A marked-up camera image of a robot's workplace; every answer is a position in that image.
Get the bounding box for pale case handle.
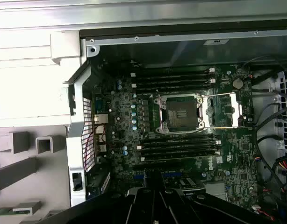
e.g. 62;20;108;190
50;31;81;65

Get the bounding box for green motherboard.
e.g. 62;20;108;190
91;62;262;210

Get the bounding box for silver coin battery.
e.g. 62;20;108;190
232;78;244;90

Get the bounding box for grey parts rack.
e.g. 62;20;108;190
0;125;72;224

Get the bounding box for open grey PC case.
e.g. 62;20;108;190
63;22;287;224

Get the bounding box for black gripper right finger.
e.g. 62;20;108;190
155;171;203;224

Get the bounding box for CPU socket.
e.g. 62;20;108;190
154;94;205;134

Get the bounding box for black RAM slot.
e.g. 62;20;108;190
141;137;221;144
134;78;216;84
136;143;216;150
134;67;216;73
140;155;216;162
131;83;215;90
141;149;221;155
130;72;215;78

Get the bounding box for black wire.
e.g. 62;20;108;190
254;102;287;187

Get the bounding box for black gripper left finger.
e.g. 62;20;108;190
124;171;159;224

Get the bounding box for green RAM stick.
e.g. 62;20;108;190
0;207;32;216

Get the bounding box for silver chipset heatsink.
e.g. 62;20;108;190
203;181;227;195

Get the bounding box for metal socket cover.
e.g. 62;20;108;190
201;92;243;129

